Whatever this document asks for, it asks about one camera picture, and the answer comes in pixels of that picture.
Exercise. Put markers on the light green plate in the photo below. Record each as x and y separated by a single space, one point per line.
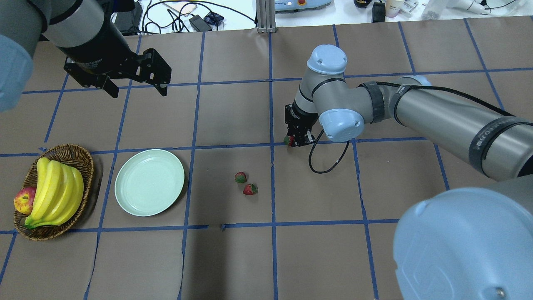
149 182

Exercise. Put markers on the red apple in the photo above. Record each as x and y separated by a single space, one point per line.
24 200

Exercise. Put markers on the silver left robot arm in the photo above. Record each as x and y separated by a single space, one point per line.
96 51

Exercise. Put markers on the white paper cup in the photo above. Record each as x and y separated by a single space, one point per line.
393 7

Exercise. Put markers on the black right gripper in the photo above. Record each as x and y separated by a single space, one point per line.
300 120

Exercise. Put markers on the red strawberry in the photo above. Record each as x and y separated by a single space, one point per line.
250 189
240 177
289 140

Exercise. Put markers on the wicker basket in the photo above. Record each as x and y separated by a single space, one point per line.
72 155

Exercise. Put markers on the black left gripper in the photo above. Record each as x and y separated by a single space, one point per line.
103 48

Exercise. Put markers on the black power adapter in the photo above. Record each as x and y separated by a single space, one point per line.
199 25

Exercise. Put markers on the aluminium frame post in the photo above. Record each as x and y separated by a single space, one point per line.
265 15

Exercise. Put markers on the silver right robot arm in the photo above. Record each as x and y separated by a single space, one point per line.
465 243

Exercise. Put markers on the yellow banana bunch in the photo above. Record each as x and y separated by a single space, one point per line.
60 189

